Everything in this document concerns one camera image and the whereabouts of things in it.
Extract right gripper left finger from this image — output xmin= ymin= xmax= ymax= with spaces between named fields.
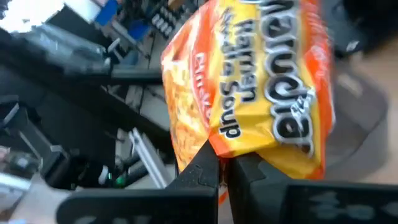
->
xmin=55 ymin=139 xmax=221 ymax=224

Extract orange Maruchan ramen pack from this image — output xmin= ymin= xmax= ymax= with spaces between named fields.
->
xmin=160 ymin=0 xmax=336 ymax=181

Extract silver aluminium bracket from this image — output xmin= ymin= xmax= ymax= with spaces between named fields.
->
xmin=127 ymin=126 xmax=174 ymax=189

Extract blue box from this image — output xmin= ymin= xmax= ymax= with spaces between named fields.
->
xmin=127 ymin=19 xmax=150 ymax=42
xmin=95 ymin=0 xmax=118 ymax=26

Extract black keyboard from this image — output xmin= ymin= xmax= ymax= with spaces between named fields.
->
xmin=149 ymin=4 xmax=177 ymax=38

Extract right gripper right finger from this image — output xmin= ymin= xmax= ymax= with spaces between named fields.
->
xmin=225 ymin=151 xmax=398 ymax=224

